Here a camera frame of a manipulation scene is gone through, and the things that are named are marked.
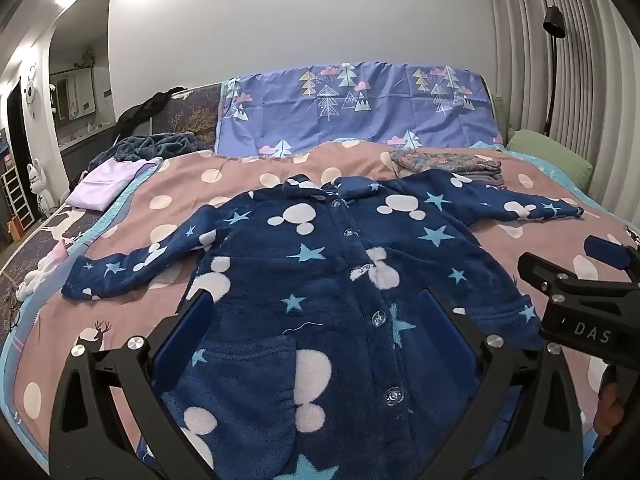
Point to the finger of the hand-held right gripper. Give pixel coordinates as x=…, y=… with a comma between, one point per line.
x=537, y=272
x=605, y=252

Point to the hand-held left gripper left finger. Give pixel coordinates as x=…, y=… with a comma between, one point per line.
x=180, y=332

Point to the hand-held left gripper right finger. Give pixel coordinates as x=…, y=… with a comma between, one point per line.
x=445, y=325

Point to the blue fleece pajama top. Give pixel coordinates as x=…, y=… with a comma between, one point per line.
x=325, y=270

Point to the person's right hand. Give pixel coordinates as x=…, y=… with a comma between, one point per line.
x=607, y=407

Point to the folded grey pink garment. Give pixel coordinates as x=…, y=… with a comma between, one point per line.
x=487, y=181

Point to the green pillow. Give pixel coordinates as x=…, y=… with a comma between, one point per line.
x=550, y=160

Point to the pink polka dot blanket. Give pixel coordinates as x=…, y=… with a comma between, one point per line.
x=165, y=185

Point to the folded floral garment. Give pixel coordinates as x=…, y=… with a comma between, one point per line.
x=440, y=160

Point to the white pink cloth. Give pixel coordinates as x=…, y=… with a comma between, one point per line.
x=40, y=275

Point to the dark deer print bedsheet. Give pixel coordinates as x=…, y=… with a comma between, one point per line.
x=65, y=225

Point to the lavender cloth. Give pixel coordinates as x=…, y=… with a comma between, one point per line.
x=100, y=185

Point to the grey curtain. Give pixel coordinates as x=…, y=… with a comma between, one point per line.
x=590, y=85

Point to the dark teal blanket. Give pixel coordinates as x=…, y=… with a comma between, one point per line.
x=155, y=145

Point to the orange paper bag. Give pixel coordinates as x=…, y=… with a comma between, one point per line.
x=15, y=232

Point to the white cat figurine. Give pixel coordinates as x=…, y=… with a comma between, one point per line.
x=40, y=185

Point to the purple tree print sheet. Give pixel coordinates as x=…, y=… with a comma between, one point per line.
x=375, y=120

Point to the white shelf rack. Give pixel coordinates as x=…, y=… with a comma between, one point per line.
x=15, y=190

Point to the dark branch print headboard cover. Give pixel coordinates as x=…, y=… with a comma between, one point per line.
x=195, y=115

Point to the black garment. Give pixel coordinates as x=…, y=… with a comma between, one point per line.
x=145, y=107

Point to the black floor lamp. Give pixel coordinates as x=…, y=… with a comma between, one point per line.
x=554, y=20

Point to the potted plant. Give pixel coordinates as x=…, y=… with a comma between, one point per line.
x=86, y=57

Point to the white wall clock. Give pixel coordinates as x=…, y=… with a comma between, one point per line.
x=30, y=92

